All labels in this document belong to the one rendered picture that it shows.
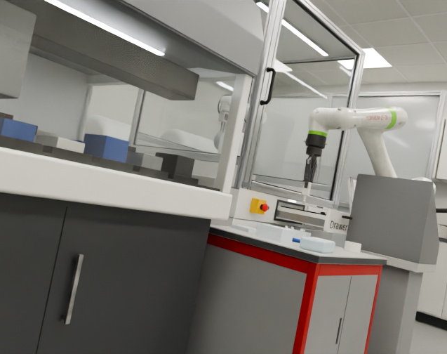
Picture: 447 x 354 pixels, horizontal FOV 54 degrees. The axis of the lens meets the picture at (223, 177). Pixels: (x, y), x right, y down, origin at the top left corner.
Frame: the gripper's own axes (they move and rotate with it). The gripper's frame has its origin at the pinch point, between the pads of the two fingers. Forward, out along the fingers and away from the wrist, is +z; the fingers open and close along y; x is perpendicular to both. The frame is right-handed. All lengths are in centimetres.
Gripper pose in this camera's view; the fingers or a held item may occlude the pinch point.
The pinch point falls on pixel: (306, 188)
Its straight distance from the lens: 215.4
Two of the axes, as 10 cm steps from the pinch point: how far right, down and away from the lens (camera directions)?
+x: 8.8, 1.6, -4.5
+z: -2.1, 9.8, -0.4
